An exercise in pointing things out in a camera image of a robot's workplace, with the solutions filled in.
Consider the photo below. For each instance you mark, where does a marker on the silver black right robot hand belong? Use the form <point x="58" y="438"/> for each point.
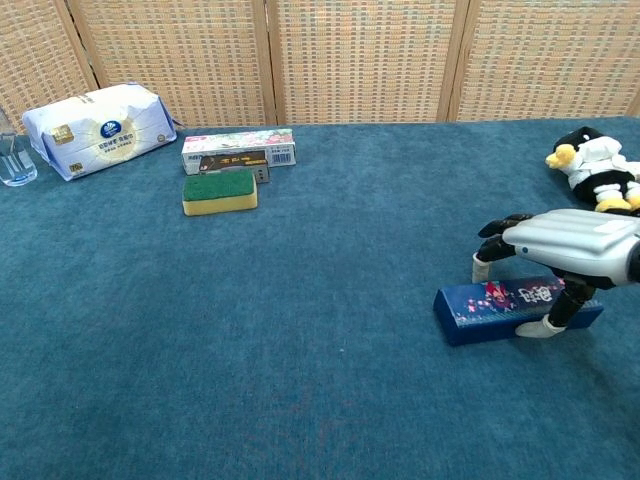
<point x="580" y="245"/>

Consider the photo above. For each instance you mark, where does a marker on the blue glasses case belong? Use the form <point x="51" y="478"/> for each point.
<point x="480" y="320"/>

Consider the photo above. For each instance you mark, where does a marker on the black white penguin plush toy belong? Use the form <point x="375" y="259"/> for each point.
<point x="600" y="180"/>

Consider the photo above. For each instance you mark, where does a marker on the woven bamboo folding screen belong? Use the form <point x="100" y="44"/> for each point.
<point x="350" y="60"/>

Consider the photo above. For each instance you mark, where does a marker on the blue carpet table mat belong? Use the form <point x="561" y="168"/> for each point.
<point x="250" y="325"/>

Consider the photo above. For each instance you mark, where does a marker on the small dark brown box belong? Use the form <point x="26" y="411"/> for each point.
<point x="235" y="161"/>

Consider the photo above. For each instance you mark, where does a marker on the long floral print box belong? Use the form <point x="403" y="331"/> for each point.
<point x="235" y="141"/>

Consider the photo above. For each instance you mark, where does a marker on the green and yellow sponge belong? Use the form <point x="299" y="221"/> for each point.
<point x="220" y="192"/>

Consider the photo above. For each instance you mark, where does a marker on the white tissue paper pack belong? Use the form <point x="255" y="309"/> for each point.
<point x="100" y="132"/>

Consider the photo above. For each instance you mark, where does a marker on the clear glass cup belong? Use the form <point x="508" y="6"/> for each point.
<point x="17" y="165"/>

